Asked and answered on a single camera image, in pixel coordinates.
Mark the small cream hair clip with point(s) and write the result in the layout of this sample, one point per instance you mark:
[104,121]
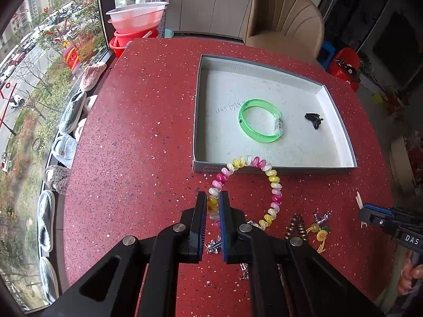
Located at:
[359,201]

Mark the red plastic bucket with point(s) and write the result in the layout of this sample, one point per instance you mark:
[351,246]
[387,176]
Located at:
[119,44]

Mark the translucent plastic basin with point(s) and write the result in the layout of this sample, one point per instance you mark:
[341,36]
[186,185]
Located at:
[138,10]

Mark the black hair clip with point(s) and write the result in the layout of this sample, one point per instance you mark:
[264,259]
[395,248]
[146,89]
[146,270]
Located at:
[313,119]

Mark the green translucent bangle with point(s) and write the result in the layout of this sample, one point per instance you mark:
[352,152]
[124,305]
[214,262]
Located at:
[241,120]

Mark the pink plastic basin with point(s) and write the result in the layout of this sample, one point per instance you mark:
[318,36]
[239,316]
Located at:
[132,26]

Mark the light blue basin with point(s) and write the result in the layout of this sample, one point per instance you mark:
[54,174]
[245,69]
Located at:
[168,33]

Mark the person's right hand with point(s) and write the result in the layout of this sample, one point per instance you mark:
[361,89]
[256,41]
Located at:
[414,274]

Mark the grey speckled post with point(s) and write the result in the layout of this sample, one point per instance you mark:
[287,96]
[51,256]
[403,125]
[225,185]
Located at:
[161,23]

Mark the silver metal hair clip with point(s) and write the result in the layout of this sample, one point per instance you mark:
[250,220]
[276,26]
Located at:
[213,246]

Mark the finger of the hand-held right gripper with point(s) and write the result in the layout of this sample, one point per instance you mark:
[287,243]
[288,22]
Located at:
[376,218]
[380,207]

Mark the red plastic stool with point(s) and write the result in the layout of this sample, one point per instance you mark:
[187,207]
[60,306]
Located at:
[345,56]

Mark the blue plastic stool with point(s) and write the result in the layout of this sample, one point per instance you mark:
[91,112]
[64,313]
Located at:
[327,54]

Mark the red lantern window decal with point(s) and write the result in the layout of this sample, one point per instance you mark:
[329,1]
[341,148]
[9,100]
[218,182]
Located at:
[72,58]

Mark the grey shallow cardboard tray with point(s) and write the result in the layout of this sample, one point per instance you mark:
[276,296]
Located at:
[231,138]

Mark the row of slippers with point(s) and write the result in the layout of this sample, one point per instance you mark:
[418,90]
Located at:
[71,115]

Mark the beige upholstered chair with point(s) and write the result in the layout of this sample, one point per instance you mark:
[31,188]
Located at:
[284,16]

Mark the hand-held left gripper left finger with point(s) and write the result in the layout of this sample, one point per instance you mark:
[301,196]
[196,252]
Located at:
[202,228]

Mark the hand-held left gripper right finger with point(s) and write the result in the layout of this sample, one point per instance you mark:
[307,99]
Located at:
[224,228]

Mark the small silver charm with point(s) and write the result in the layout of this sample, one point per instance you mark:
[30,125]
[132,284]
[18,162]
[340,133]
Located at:
[322,218]

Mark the black object on stool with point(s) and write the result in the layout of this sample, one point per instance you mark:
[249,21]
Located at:
[347,66]

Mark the white low cabinet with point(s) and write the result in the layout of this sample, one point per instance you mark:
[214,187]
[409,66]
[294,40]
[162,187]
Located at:
[205,10]

